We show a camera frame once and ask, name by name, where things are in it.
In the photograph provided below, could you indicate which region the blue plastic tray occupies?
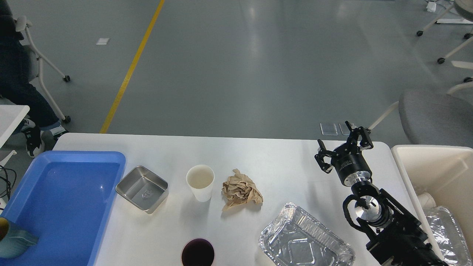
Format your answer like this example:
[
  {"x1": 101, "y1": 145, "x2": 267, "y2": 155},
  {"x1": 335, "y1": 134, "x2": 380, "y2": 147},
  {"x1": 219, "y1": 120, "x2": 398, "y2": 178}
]
[{"x1": 1, "y1": 150, "x2": 126, "y2": 266}]

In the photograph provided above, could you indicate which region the floor socket plate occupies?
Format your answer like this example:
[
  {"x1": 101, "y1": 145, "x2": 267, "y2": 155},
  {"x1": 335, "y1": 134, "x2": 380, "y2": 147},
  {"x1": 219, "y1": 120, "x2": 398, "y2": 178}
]
[
  {"x1": 320, "y1": 123, "x2": 338, "y2": 136},
  {"x1": 338, "y1": 122, "x2": 357, "y2": 136}
]

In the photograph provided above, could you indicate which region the white side table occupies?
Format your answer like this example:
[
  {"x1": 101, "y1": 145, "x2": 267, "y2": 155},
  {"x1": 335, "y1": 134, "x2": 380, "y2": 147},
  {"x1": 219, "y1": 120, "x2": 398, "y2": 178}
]
[{"x1": 0, "y1": 105, "x2": 30, "y2": 147}]

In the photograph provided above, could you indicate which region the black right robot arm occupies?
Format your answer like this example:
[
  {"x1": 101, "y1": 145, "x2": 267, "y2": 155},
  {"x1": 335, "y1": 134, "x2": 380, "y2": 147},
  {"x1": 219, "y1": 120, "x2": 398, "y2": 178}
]
[{"x1": 314, "y1": 121, "x2": 446, "y2": 266}]

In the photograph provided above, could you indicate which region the square stainless steel dish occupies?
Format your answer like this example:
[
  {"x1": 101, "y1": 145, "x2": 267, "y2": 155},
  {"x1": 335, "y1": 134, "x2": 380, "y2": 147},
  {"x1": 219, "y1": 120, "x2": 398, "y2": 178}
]
[{"x1": 115, "y1": 166, "x2": 169, "y2": 215}]

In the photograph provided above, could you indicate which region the beige plastic bin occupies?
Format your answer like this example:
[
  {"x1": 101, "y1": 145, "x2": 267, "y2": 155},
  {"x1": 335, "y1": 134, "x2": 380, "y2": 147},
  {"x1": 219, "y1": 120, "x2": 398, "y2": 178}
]
[{"x1": 391, "y1": 145, "x2": 473, "y2": 256}]

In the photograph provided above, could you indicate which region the white chair legs background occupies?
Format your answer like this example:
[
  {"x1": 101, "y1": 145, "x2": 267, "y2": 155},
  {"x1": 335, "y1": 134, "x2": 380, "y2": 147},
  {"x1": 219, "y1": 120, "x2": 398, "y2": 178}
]
[{"x1": 416, "y1": 0, "x2": 473, "y2": 95}]

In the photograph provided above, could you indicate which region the foil tray in bin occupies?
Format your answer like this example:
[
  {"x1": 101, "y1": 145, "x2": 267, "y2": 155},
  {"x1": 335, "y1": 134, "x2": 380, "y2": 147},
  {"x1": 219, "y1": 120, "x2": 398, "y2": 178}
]
[{"x1": 423, "y1": 207, "x2": 472, "y2": 266}]

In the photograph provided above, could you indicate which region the right floor socket plate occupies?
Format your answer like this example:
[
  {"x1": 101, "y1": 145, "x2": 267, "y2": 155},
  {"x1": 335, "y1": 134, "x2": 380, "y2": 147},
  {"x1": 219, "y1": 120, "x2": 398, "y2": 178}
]
[{"x1": 338, "y1": 122, "x2": 357, "y2": 136}]

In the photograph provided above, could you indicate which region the pink mug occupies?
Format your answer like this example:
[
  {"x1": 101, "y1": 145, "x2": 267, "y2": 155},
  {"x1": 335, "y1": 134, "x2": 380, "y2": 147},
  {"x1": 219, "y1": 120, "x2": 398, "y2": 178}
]
[{"x1": 181, "y1": 238, "x2": 215, "y2": 266}]

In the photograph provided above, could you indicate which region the left floor socket plate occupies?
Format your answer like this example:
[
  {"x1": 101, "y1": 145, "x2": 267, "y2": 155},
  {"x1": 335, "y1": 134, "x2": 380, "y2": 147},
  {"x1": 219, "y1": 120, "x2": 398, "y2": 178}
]
[{"x1": 320, "y1": 123, "x2": 338, "y2": 136}]

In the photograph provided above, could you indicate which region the crumpled brown paper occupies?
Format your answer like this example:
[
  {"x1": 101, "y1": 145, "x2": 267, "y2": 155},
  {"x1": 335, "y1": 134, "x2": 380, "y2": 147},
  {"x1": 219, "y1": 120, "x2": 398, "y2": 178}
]
[{"x1": 221, "y1": 168, "x2": 263, "y2": 212}]

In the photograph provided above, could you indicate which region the teal ceramic mug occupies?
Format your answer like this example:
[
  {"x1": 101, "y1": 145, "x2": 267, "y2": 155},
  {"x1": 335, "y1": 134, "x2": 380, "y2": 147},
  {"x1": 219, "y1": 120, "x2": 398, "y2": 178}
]
[{"x1": 0, "y1": 217, "x2": 39, "y2": 259}]

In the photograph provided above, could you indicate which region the seated person in jeans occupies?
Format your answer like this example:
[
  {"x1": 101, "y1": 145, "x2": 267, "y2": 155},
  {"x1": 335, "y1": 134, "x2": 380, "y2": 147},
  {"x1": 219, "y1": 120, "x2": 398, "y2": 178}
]
[{"x1": 0, "y1": 0, "x2": 68, "y2": 158}]

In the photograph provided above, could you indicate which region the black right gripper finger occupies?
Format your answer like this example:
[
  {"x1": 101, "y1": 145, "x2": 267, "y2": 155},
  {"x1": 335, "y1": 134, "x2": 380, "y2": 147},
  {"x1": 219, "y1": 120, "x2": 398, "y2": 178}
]
[
  {"x1": 314, "y1": 139, "x2": 337, "y2": 174},
  {"x1": 344, "y1": 121, "x2": 374, "y2": 153}
]

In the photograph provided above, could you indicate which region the grey office chair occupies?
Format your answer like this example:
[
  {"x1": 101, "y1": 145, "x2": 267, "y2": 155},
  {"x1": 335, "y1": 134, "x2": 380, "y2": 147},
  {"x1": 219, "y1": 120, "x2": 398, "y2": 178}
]
[{"x1": 366, "y1": 89, "x2": 473, "y2": 145}]

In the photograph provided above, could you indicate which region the white cup in bin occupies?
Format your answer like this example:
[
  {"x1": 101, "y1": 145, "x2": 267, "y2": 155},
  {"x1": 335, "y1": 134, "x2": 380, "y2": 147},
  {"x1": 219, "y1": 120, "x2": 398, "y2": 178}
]
[{"x1": 417, "y1": 192, "x2": 437, "y2": 209}]

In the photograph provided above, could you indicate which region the white paper cup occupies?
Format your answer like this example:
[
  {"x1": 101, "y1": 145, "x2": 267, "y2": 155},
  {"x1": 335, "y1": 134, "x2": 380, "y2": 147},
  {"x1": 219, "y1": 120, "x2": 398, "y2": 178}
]
[{"x1": 186, "y1": 164, "x2": 215, "y2": 202}]

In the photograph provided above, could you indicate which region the aluminium foil tray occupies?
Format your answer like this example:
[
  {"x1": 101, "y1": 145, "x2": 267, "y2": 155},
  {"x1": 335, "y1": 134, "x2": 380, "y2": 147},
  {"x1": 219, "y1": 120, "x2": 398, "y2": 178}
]
[{"x1": 259, "y1": 202, "x2": 356, "y2": 266}]

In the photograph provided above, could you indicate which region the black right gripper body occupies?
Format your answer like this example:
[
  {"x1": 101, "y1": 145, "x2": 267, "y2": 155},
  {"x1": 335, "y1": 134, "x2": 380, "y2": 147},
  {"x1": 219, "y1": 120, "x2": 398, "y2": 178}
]
[{"x1": 331, "y1": 145, "x2": 372, "y2": 187}]

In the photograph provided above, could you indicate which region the black cable at left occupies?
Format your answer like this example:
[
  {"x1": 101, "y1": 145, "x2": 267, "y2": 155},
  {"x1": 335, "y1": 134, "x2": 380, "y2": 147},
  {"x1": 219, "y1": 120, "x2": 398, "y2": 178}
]
[{"x1": 0, "y1": 165, "x2": 17, "y2": 202}]

